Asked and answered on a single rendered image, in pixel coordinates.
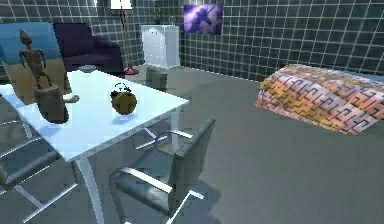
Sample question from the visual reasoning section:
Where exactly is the brown wooden figure statue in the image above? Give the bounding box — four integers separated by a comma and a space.
18, 28, 81, 125

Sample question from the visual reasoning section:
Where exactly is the floor lamp with red base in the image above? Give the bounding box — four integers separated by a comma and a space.
110, 0, 140, 76

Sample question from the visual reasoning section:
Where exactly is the grey metal frame chair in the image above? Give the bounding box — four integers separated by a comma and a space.
109, 116, 216, 224
0, 120, 80, 224

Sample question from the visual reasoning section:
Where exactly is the small green house plant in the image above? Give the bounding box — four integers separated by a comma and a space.
152, 4, 164, 26

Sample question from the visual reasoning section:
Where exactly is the bed with patterned orange cover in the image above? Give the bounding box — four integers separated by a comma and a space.
255, 63, 384, 136

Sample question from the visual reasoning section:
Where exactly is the dark purple armchair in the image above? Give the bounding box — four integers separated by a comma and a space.
52, 22, 126, 80

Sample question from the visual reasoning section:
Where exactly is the white table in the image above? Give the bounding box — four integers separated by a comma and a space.
0, 69, 191, 224

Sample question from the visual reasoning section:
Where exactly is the brown round alarm clock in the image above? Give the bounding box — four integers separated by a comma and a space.
110, 82, 138, 116

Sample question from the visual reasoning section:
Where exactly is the white chest of drawers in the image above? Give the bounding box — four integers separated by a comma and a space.
140, 24, 181, 70

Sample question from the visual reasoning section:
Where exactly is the purple framed wall picture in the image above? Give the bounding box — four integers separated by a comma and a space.
183, 3, 224, 36

